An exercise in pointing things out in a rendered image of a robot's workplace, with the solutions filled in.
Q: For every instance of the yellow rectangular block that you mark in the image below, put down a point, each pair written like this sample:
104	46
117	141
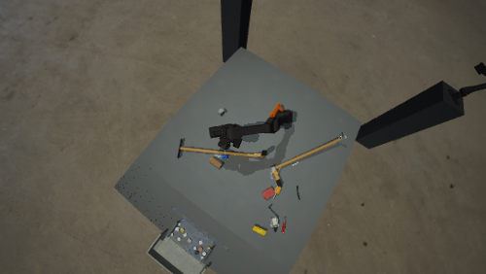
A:
259	230

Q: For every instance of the brown wooden block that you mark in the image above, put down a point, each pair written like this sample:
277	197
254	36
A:
215	162

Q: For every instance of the red rectangular block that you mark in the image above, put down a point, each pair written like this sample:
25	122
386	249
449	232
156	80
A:
268	193

